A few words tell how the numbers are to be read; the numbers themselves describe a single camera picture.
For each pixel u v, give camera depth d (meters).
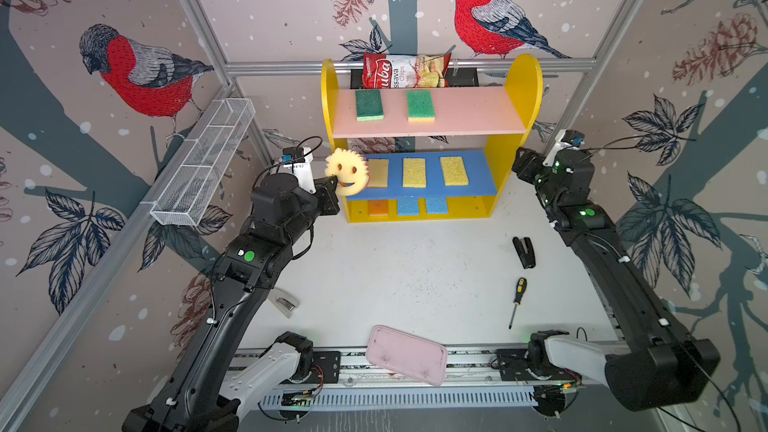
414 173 0.97
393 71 0.87
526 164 0.66
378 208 1.01
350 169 0.62
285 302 0.83
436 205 1.04
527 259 0.92
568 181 0.53
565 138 0.62
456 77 0.95
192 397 0.36
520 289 0.85
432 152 1.21
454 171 0.98
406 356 0.73
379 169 0.98
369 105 0.76
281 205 0.44
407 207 1.04
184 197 0.72
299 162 0.53
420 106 0.76
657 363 0.37
